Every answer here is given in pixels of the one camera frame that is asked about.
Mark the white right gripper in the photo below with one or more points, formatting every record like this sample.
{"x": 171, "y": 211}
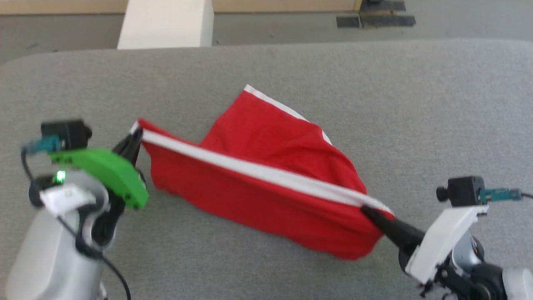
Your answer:
{"x": 441, "y": 241}

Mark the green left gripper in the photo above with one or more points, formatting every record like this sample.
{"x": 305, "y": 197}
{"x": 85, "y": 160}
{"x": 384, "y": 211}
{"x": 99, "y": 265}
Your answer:
{"x": 108, "y": 171}

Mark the red garment with white trim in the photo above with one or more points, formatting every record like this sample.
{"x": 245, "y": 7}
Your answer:
{"x": 258, "y": 183}

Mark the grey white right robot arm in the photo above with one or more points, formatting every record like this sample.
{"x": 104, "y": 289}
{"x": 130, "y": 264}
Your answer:
{"x": 483, "y": 275}

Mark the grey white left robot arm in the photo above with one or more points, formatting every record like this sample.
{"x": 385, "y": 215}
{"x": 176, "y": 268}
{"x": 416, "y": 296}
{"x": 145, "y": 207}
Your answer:
{"x": 50, "y": 250}

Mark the grey fabric sofa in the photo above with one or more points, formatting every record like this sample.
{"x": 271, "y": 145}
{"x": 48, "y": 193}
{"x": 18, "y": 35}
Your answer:
{"x": 374, "y": 104}

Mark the white box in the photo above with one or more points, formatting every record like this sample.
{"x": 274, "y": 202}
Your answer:
{"x": 166, "y": 23}

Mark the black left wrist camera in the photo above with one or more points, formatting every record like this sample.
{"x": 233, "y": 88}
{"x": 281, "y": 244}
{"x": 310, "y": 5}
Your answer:
{"x": 66, "y": 134}

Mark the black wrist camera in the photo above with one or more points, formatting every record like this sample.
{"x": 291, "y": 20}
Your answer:
{"x": 66, "y": 134}
{"x": 466, "y": 191}

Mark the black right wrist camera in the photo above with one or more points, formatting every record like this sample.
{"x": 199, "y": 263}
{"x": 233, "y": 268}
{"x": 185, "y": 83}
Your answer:
{"x": 466, "y": 191}

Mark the black floor bracket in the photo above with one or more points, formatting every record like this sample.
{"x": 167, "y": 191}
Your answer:
{"x": 374, "y": 18}

